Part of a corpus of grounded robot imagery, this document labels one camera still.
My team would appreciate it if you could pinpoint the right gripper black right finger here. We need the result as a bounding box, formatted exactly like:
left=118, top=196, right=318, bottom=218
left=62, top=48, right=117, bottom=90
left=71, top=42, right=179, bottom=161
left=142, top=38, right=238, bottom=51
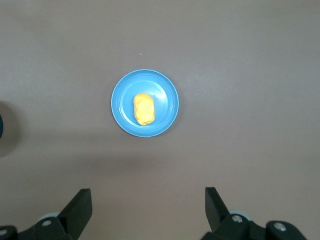
left=201, top=186, right=309, bottom=240

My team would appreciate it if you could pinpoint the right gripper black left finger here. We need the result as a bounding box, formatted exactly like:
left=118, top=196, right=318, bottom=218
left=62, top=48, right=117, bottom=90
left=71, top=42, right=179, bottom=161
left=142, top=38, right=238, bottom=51
left=0, top=188, right=94, bottom=240

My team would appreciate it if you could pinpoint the light blue round plate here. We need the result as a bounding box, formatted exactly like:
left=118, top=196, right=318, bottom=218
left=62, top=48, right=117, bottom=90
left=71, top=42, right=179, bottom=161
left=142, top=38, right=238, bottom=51
left=110, top=69, right=180, bottom=138

